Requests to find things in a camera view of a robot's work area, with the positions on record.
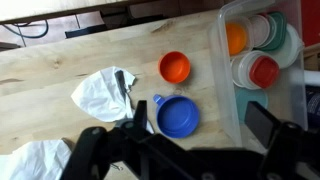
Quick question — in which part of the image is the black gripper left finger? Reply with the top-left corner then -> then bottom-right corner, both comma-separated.
133,99 -> 149,131

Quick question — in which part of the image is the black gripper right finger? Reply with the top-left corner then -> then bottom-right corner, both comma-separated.
244,100 -> 281,150

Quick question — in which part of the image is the blue bowl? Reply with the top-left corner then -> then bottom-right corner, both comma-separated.
152,93 -> 200,139

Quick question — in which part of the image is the orange plastic cup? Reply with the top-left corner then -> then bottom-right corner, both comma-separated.
157,50 -> 192,84

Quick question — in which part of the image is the clear plastic storage box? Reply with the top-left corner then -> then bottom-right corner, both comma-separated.
207,0 -> 309,148

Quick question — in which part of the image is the teal plastic lid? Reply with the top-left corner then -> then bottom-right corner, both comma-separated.
234,88 -> 269,124

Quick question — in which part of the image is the white crumpled paper bag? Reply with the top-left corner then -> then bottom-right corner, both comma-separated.
0,139 -> 73,180
70,66 -> 155,134

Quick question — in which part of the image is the red plastic lid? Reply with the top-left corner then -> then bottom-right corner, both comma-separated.
249,55 -> 280,90

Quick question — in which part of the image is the clear round container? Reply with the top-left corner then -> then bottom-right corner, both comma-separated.
229,50 -> 268,91

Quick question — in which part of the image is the large translucent round lid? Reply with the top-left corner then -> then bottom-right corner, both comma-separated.
273,23 -> 305,70

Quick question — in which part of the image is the wooden spice tray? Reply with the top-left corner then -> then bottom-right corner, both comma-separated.
303,43 -> 320,72

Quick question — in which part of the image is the orange round container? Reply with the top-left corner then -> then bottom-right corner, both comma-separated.
224,16 -> 255,57

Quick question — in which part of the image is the white round lid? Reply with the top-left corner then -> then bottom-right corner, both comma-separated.
248,13 -> 271,49

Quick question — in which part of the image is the red silicone mat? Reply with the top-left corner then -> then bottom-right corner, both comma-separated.
301,0 -> 320,48

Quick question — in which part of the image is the black floor cable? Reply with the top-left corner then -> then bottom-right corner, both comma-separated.
0,19 -> 50,40

